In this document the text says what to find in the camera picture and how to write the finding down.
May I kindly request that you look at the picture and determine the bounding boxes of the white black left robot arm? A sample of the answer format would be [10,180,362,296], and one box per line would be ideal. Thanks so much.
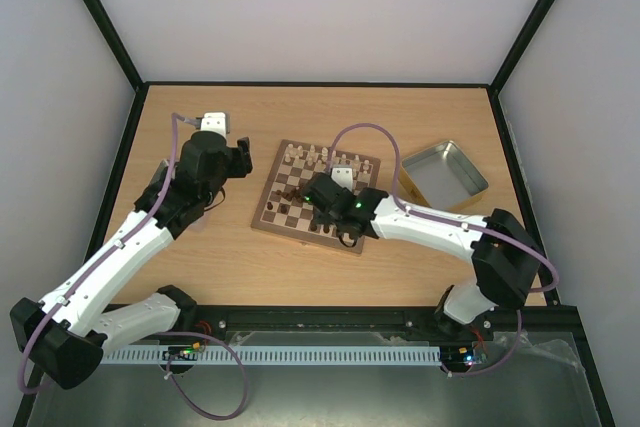
[10,131,252,389]

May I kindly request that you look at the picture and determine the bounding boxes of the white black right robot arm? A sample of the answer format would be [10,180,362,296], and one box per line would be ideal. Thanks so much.
[301,173,541,339]

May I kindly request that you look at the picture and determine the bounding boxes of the pile of dark pieces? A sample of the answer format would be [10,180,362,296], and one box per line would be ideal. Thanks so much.
[273,187,305,203]

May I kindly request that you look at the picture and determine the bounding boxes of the wooden chess board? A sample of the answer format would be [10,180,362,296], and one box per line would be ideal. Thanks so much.
[251,139,381,255]

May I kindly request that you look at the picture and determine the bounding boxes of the metal tin lid left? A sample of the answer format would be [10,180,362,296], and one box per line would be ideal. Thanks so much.
[187,212,209,233]

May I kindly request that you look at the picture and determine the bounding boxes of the metal tin tray right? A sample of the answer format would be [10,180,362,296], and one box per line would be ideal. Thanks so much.
[398,140,489,212]

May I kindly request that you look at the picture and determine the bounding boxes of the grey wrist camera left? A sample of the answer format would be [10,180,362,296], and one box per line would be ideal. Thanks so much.
[199,112,230,136]

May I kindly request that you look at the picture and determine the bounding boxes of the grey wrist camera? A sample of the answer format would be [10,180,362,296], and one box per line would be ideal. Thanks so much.
[331,165,354,190]
[199,112,230,136]

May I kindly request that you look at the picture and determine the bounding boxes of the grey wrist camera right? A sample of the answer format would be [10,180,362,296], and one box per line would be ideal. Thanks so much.
[331,165,354,190]

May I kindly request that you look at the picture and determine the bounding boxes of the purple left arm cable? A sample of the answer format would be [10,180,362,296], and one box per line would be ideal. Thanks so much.
[17,111,250,419]

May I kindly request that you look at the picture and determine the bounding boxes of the black enclosure frame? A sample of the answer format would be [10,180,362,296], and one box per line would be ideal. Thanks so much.
[12,0,616,427]

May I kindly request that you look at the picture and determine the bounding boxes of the slotted white cable duct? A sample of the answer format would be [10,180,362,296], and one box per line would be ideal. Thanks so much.
[102,345,441,367]

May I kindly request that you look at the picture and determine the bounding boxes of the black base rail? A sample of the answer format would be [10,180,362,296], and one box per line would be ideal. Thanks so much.
[164,304,581,348]

